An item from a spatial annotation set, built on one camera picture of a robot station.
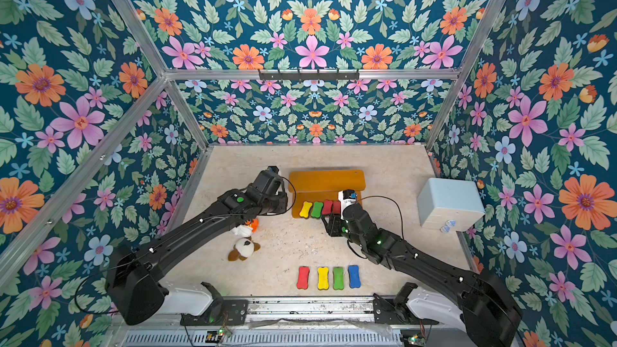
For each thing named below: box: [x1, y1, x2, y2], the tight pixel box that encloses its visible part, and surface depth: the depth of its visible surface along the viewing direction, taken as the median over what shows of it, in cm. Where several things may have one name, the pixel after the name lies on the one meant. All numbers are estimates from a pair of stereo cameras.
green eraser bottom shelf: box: [310, 201, 324, 219], surface depth 96 cm
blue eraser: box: [347, 265, 362, 289], surface depth 81 cm
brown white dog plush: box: [228, 236, 262, 262], surface depth 87 cm
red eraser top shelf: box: [297, 265, 311, 290], surface depth 82 cm
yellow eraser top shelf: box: [317, 266, 330, 290], surface depth 80 cm
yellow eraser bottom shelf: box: [298, 200, 313, 218], surface depth 95 cm
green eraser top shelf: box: [332, 266, 344, 290], surface depth 82 cm
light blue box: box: [416, 177, 487, 233], surface depth 86 cm
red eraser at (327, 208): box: [321, 199, 334, 215], surface depth 97 cm
